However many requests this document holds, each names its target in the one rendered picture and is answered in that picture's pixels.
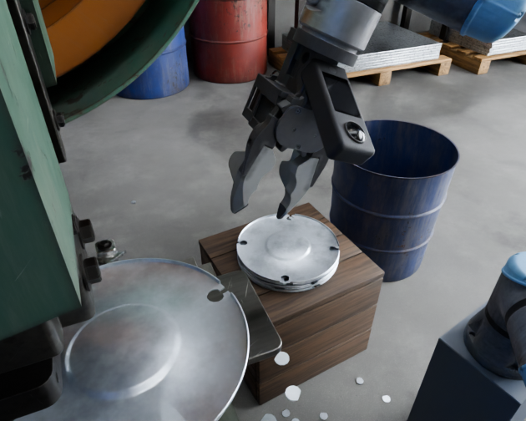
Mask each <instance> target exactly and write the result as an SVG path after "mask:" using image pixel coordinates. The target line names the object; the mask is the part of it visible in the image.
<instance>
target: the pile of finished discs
mask: <svg viewBox="0 0 526 421"><path fill-rule="evenodd" d="M276 215H277V214H273V215H268V216H263V217H261V218H259V219H257V220H255V221H252V222H251V223H250V224H249V225H248V226H246V227H245V228H244V229H243V231H242V232H241V233H240V235H239V237H238V243H237V245H236V248H237V259H238V263H239V266H240V269H241V270H242V271H243V272H244V273H245V274H246V275H247V277H248V278H249V279H250V280H252V281H253V282H254V283H255V284H257V285H259V286H261V287H264V288H266V289H269V290H272V291H276V292H303V291H308V290H311V289H313V288H314V286H317V287H318V286H320V285H322V284H323V283H325V282H326V281H327V280H329V279H330V278H331V276H332V275H333V274H334V272H335V271H336V268H337V265H338V259H339V253H340V251H339V242H338V240H337V238H336V236H335V234H334V233H333V232H332V230H331V229H330V228H329V227H327V226H326V225H324V224H323V223H321V222H320V221H318V220H316V219H313V218H311V217H309V216H304V215H298V214H294V215H292V216H291V217H290V216H289V215H285V216H284V217H283V218H282V219H277V218H276ZM287 217H289V218H287Z"/></svg>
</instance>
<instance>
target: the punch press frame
mask: <svg viewBox="0 0 526 421"><path fill-rule="evenodd" d="M19 2H20V4H21V8H22V9H24V11H25V13H26V15H27V13H32V14H33V16H34V18H35V21H36V24H37V28H36V30H31V29H30V30H31V35H30V37H31V40H32V43H33V47H34V51H35V53H36V56H37V59H38V64H39V67H40V69H41V73H42V76H43V80H44V83H45V86H46V88H48V87H51V86H54V85H57V79H56V71H55V63H54V56H53V50H52V47H51V43H50V41H49V37H48V32H47V29H46V26H45V23H44V20H43V15H42V12H41V8H40V6H39V2H38V0H19ZM81 306H82V305H81V297H80V289H79V281H78V267H77V259H76V251H75V244H74V236H73V222H72V214H71V206H70V199H69V194H68V190H67V187H66V185H65V182H64V178H63V174H62V171H61V169H60V166H59V163H58V159H57V156H56V154H55V151H54V148H53V143H52V140H51V138H50V135H49V132H48V128H47V125H46V123H45V120H44V117H43V112H42V110H41V107H40V104H39V102H38V97H37V95H36V92H35V89H34V87H33V81H32V79H31V76H30V73H29V71H28V66H27V64H26V61H25V58H24V56H23V51H22V48H21V45H20V42H19V40H18V36H17V33H16V30H15V27H14V25H13V20H12V17H11V14H10V12H9V9H8V5H7V2H6V0H0V341H1V340H3V339H5V338H7V337H11V336H13V335H15V334H17V333H20V332H23V331H25V330H27V329H29V328H31V327H35V326H37V325H39V324H41V323H44V322H46V321H49V320H51V319H54V318H55V317H59V316H61V315H63V314H65V313H67V312H71V311H72V310H75V309H77V308H80V307H81Z"/></svg>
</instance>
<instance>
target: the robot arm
mask: <svg viewBox="0 0 526 421"><path fill-rule="evenodd" d="M394 1H396V2H397V3H401V5H403V6H405V7H407V8H411V9H412V10H414V11H416V12H418V13H421V14H422V15H424V16H427V17H429V18H431V19H433V20H435V21H437V22H439V23H441V24H444V25H446V26H448V27H450V28H452V29H454V30H456V31H458V32H460V35H462V36H465V35H467V36H469V37H471V38H475V39H477V40H479V41H481V42H484V43H493V42H495V41H498V40H499V39H500V38H502V37H504V36H505V35H506V34H507V33H508V32H510V31H511V30H512V29H513V28H514V29H517V30H518V31H521V32H524V33H526V0H394ZM387 2H388V0H306V4H305V7H304V8H303V11H302V13H301V16H300V18H299V23H300V24H301V25H303V26H302V28H298V27H297V28H293V27H291V29H290V31H289V33H288V35H287V38H286V39H288V40H290V41H291V42H292V44H291V46H290V49H289V51H288V54H287V55H286V59H285V61H284V63H283V65H282V67H281V71H278V70H275V71H273V72H272V74H271V76H270V77H268V76H265V75H263V74H259V73H258V74H257V77H256V79H255V82H254V85H253V87H252V90H251V92H250V95H249V98H248V99H247V102H246V104H245V107H244V110H243V112H242V115H243V116H244V117H245V118H246V119H247V120H248V121H249V122H248V125H249V126H250V127H251V128H252V129H253V130H252V131H251V133H250V136H249V138H248V140H247V144H246V147H245V151H240V150H237V151H235V152H234V153H233V154H232V155H231V157H230V159H229V163H228V165H229V168H230V173H231V176H232V179H233V181H234V184H233V188H232V191H231V195H230V210H231V212H233V213H234V214H235V213H237V212H239V211H241V210H242V209H244V208H245V207H247V206H248V205H249V204H248V202H249V199H250V196H251V195H252V194H253V193H254V192H255V191H256V190H257V188H258V184H259V182H260V180H261V178H262V177H263V176H264V175H265V174H267V173H268V172H270V171H271V170H272V168H273V167H274V165H275V164H276V157H275V155H274V152H273V148H274V146H275V145H276V148H277V149H278V150H279V151H280V152H283V151H285V150H286V149H287V148H289V149H293V152H292V156H291V159H290V160H289V161H285V160H283V161H282V162H281V164H280V168H279V174H280V178H281V181H282V183H283V185H284V186H285V196H284V198H283V200H282V201H281V202H280V204H279V208H278V211H277V215H276V218H277V219H282V218H283V217H284V216H285V215H286V214H287V213H288V212H289V211H290V210H291V209H292V208H293V207H294V206H295V205H296V204H297V203H298V202H299V201H300V200H301V199H302V198H303V196H304V195H305V194H306V192H307V191H308V190H309V188H311V187H312V186H313V185H314V184H315V182H316V180H317V179H318V177H319V175H320V174H321V172H322V171H323V170H324V168H325V166H326V163H327V161H328V160H329V159H330V160H337V161H341V162H345V163H349V164H354V165H362V164H363V163H365V162H366V161H367V160H369V159H370V158H371V157H372V156H373V155H374V153H375V150H374V147H373V144H372V141H371V138H370V136H369V134H368V131H367V127H366V125H365V122H364V120H363V118H362V114H361V111H360V109H359V107H358V104H357V101H356V98H355V95H354V93H353V91H352V87H351V85H350V82H349V80H348V77H347V75H346V71H345V69H343V68H340V67H338V66H337V65H338V63H343V64H345V65H347V66H350V67H354V65H355V63H356V61H357V59H358V56H359V55H357V54H356V53H357V51H359V52H362V51H364V50H365V48H366V46H367V44H368V42H369V40H370V37H371V35H372V33H373V31H374V29H375V27H376V25H377V23H378V21H379V19H380V17H381V15H382V12H383V10H384V8H385V7H386V5H387ZM275 72H279V75H278V76H276V75H274V73H275ZM255 90H256V91H255ZM253 95H254V97H253ZM251 100H252V101H251ZM249 105H250V107H249ZM463 336H464V342H465V345H466V347H467V349H468V351H469V352H470V354H471V355H472V356H473V358H474V359H475V360H476V361H477V362H478V363H480V364H481V365H482V366H483V367H485V368H486V369H487V370H489V371H490V372H492V373H495V374H497V375H499V376H501V377H504V378H510V379H516V380H523V382H524V385H525V387H526V251H523V252H519V253H516V254H514V255H512V256H511V257H509V259H508V260H507V262H506V264H505V266H503V267H502V270H501V274H500V276H499V279H498V281H497V283H496V285H495V287H494V289H493V292H492V294H491V296H490V298H489V300H488V303H487V305H486V307H484V308H483V309H482V310H481V311H479V312H478V313H477V314H475V315H474V316H473V317H472V318H471V319H470V320H469V321H468V324H467V326H466V328H465V331H464V335H463Z"/></svg>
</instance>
